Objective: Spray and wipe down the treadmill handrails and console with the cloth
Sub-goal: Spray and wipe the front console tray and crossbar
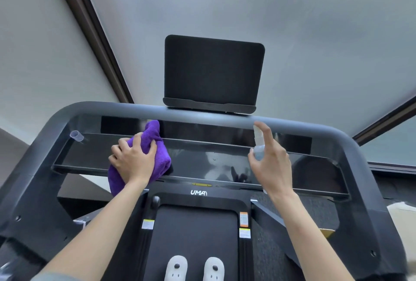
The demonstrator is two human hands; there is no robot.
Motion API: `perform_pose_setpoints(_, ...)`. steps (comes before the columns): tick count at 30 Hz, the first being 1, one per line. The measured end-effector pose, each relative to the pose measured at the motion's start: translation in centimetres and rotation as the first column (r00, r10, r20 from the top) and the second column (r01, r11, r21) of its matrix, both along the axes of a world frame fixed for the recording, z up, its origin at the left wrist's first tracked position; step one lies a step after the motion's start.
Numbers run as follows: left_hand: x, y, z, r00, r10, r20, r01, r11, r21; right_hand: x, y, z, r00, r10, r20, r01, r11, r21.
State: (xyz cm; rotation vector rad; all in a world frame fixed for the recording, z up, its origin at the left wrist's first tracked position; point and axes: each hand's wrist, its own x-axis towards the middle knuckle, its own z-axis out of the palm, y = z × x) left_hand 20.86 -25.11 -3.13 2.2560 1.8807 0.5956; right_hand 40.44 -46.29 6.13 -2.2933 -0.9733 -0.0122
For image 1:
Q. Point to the white slipper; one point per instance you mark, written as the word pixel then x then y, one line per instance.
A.
pixel 214 270
pixel 176 269

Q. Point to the person's left hand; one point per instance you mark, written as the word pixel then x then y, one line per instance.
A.
pixel 135 162

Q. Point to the dark brown window frame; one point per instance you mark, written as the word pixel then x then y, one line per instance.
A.
pixel 94 37

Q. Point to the cream cloth bundle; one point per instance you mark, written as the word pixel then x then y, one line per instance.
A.
pixel 403 225

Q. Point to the dark grey treadmill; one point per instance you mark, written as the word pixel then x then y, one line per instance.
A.
pixel 354 173

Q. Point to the person's left forearm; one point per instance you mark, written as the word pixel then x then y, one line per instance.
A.
pixel 100 225

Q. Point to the yellow box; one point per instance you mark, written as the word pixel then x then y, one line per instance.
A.
pixel 327 233

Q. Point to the person's left thumb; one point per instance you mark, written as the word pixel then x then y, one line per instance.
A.
pixel 152 151

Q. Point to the grey sleeve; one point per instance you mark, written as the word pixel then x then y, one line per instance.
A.
pixel 53 276

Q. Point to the clear spray bottle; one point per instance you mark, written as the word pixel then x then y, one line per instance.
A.
pixel 259 152

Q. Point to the clear plastic bottle cap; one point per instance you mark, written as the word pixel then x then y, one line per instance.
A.
pixel 76 135

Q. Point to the person's right forearm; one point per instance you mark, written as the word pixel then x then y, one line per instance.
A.
pixel 305 235

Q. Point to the purple microfibre cloth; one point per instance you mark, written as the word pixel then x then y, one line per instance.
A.
pixel 160 155

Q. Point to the person's right thumb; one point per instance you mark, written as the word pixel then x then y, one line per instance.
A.
pixel 253 160

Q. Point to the person's right hand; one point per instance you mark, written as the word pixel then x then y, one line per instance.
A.
pixel 276 170

